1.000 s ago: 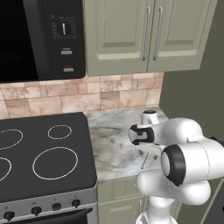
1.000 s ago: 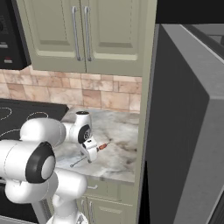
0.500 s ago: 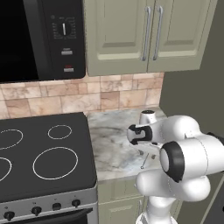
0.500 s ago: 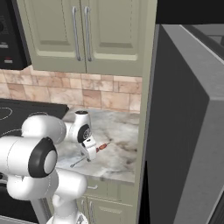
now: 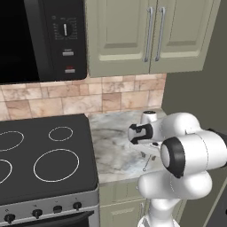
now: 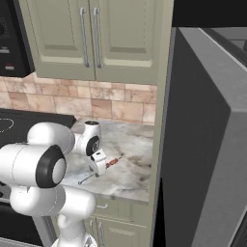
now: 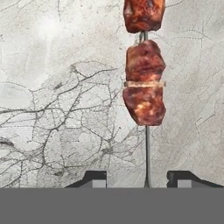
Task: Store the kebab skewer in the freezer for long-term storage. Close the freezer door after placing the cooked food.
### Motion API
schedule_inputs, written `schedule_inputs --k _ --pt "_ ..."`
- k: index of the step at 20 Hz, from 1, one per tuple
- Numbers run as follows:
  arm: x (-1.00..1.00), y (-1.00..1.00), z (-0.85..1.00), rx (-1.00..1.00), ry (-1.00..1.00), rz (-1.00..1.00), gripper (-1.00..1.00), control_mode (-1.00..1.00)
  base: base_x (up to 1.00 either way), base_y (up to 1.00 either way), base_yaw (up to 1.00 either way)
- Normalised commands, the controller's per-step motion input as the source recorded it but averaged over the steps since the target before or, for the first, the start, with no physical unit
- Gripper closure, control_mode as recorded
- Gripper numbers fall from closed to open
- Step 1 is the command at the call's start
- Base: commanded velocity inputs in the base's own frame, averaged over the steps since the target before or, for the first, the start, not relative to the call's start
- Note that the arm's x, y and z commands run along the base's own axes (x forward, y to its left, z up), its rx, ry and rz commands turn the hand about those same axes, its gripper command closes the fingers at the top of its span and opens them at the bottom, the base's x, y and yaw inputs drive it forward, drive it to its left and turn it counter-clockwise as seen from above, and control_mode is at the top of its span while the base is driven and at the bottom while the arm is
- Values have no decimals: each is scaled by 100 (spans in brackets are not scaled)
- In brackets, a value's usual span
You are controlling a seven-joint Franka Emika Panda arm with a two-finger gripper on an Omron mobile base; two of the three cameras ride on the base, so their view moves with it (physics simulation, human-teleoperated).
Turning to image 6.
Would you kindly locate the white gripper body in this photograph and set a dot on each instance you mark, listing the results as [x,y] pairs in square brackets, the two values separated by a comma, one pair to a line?
[99,167]

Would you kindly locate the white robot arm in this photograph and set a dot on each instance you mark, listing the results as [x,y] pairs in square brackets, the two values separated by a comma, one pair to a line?
[29,167]

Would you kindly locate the kebab skewer with red meat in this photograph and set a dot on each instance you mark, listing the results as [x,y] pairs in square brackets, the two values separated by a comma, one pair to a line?
[111,162]

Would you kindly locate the olive green base cupboard door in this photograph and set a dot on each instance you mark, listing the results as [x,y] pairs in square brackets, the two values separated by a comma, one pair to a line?
[125,234]
[90,230]

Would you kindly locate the grey freezer door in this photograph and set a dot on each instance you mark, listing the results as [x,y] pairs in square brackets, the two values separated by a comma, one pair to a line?
[196,144]

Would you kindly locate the olive green drawer front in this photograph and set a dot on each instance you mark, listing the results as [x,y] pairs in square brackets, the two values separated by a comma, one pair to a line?
[128,210]

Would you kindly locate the black hob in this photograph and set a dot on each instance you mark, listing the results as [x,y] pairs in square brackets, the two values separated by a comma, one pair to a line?
[35,117]

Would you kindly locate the olive green cabinet side panel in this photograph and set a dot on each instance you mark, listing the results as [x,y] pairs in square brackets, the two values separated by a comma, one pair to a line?
[162,64]

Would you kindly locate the black microwave oven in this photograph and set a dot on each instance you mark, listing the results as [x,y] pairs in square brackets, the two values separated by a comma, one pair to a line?
[14,38]

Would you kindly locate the grey fridge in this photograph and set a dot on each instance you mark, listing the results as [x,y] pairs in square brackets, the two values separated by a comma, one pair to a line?
[230,40]

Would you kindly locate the black oven with grey frame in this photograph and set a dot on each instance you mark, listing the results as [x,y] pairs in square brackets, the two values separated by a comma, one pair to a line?
[19,230]

